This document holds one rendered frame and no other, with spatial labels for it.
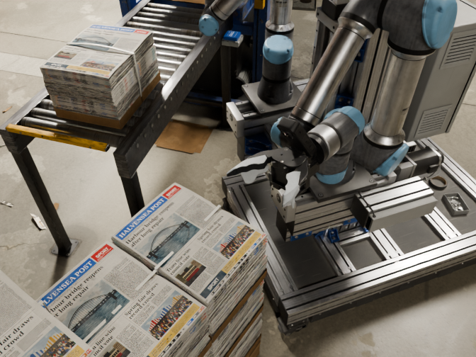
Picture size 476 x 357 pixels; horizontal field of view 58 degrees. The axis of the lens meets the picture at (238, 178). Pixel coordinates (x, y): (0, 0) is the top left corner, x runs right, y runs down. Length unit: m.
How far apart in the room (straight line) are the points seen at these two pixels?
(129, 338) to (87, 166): 1.84
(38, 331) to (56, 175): 2.00
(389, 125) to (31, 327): 0.98
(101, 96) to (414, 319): 1.66
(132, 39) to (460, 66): 1.21
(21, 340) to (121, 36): 1.27
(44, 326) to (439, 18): 1.02
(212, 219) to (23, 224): 1.52
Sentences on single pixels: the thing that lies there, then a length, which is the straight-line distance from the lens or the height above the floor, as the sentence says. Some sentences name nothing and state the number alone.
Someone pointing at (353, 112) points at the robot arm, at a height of 1.25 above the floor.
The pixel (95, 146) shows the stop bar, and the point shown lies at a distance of 1.65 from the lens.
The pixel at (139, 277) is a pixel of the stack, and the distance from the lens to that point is 1.22.
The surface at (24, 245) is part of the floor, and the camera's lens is 2.54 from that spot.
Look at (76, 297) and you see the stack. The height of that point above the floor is 0.83.
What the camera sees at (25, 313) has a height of 1.07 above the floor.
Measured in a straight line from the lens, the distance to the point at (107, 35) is 1.89.
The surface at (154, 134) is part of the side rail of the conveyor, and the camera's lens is 1.81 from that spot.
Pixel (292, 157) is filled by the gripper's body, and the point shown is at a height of 1.25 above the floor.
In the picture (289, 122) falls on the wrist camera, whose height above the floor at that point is 1.32.
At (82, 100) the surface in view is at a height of 0.91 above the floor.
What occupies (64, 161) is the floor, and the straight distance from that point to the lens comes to 2.93.
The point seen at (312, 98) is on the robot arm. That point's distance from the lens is 1.11.
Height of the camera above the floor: 1.83
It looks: 45 degrees down
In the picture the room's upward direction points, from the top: straight up
